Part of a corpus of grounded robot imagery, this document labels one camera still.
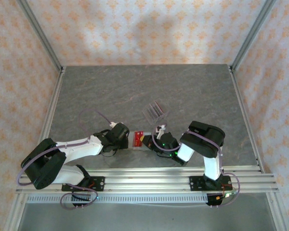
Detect aluminium frame post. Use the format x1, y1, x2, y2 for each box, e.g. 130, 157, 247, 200
15, 0, 65, 73
230, 0, 277, 73

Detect aluminium table side rail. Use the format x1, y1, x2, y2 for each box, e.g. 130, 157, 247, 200
4, 67, 67, 231
228, 65, 289, 231

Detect black controller bracket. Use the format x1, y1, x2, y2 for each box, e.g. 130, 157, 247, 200
205, 191, 239, 208
71, 192, 93, 209

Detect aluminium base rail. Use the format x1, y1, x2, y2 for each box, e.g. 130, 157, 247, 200
15, 167, 279, 194

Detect grey slotted cable duct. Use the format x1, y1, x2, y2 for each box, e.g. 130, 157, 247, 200
26, 194, 209, 205

